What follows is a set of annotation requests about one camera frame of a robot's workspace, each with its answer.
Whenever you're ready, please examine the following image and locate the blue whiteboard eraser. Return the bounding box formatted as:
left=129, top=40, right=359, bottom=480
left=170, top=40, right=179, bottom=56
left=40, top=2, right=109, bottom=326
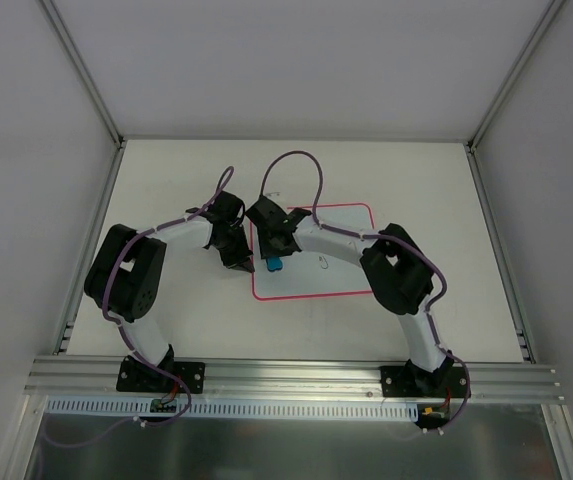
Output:
left=265, top=257, right=283, bottom=273

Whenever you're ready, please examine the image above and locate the pink-framed whiteboard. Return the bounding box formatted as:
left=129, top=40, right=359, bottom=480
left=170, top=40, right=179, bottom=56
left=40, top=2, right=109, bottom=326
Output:
left=249, top=203, right=374, bottom=301

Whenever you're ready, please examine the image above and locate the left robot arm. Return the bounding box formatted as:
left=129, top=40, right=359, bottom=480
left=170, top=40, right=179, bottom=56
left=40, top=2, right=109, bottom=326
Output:
left=84, top=191, right=254, bottom=391

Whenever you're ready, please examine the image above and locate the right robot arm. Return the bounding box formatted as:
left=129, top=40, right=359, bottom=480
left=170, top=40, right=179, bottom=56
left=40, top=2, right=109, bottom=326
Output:
left=246, top=195, right=470, bottom=399

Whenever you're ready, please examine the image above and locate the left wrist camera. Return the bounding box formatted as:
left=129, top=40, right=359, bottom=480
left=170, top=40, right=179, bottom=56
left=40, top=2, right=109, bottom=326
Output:
left=203, top=191, right=245, bottom=224

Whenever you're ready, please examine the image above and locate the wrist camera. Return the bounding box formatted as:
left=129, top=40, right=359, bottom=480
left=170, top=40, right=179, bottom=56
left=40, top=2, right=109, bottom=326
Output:
left=203, top=191, right=245, bottom=224
left=245, top=195, right=288, bottom=226

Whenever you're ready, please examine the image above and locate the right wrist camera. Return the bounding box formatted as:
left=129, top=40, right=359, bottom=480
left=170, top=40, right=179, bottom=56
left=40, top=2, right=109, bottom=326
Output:
left=245, top=195, right=288, bottom=226

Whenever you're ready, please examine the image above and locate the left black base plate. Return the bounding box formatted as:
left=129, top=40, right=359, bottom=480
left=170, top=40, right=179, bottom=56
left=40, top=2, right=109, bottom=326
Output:
left=116, top=356, right=206, bottom=394

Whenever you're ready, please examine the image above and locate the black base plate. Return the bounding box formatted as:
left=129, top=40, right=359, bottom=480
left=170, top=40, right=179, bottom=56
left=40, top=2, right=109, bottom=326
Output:
left=379, top=364, right=469, bottom=399
left=116, top=356, right=206, bottom=394

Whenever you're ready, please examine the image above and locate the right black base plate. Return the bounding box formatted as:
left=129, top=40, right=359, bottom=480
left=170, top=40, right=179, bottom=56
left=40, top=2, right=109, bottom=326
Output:
left=379, top=364, right=469, bottom=399

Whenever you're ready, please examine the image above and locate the white slotted cable duct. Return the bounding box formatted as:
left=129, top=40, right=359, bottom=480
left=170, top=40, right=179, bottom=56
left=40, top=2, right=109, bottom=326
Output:
left=45, top=396, right=419, bottom=423

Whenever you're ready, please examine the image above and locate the aluminium mounting rail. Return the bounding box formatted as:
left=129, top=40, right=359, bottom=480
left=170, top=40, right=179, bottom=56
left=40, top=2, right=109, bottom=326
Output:
left=24, top=355, right=566, bottom=404

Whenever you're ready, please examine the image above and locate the left aluminium frame post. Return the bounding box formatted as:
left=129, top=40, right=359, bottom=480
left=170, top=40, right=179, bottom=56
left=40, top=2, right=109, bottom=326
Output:
left=36, top=0, right=124, bottom=148

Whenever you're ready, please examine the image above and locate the aluminium frame post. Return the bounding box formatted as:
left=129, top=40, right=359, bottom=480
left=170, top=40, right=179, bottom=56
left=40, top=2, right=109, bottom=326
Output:
left=467, top=0, right=567, bottom=152
left=36, top=0, right=124, bottom=148

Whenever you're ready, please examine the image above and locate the right aluminium frame post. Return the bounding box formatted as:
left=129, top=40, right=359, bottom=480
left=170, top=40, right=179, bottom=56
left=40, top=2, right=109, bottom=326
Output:
left=467, top=0, right=567, bottom=152

